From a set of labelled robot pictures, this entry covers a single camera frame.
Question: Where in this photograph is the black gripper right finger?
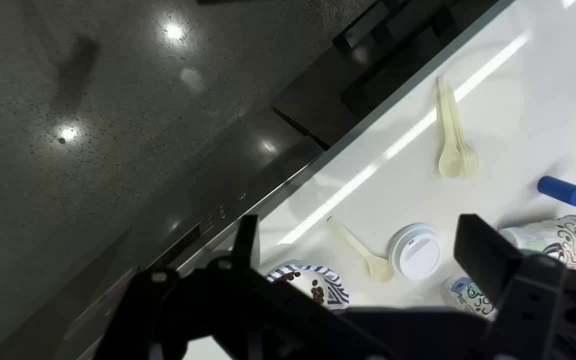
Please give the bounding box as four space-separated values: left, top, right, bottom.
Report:
455 215 523 304

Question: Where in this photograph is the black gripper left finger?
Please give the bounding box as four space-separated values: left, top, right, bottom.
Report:
230 215 261 269

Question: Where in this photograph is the blue plastic cylinder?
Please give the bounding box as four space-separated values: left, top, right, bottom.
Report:
539 176 576 207

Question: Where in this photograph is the blue patterned paper plate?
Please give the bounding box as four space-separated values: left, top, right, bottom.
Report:
266 264 351 310

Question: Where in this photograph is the lidded patterned paper cup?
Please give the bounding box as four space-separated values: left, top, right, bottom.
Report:
446 276 496 321

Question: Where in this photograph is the white plastic cup lid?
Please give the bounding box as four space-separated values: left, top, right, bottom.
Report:
389 222 443 283

